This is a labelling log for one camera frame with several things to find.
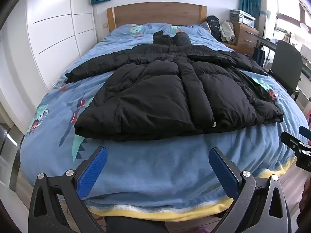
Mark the white wardrobe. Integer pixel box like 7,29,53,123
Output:
0,0,98,136

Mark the wooden dresser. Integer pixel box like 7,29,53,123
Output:
225,21,259,56

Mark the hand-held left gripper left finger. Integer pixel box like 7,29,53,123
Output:
28,146,108,233

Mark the pile of pale clothes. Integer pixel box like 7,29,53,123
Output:
220,21,236,43

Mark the black puffer jacket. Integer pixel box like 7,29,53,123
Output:
65,30,284,142

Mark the black chair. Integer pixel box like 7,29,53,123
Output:
267,40,303,95

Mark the black backpack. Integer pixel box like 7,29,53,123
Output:
206,15,221,42

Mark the white printer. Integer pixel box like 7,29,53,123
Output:
238,12,256,27

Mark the wooden bed headboard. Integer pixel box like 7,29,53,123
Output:
106,2,207,33

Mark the black bag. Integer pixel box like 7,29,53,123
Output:
253,46,265,66

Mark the dark desk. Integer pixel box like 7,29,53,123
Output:
255,35,311,78

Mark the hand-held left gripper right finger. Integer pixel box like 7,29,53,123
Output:
208,147,291,233

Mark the person's right forearm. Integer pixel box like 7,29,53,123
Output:
301,181,311,215

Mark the bed with blue dinosaur duvet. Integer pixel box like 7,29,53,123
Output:
20,23,309,221

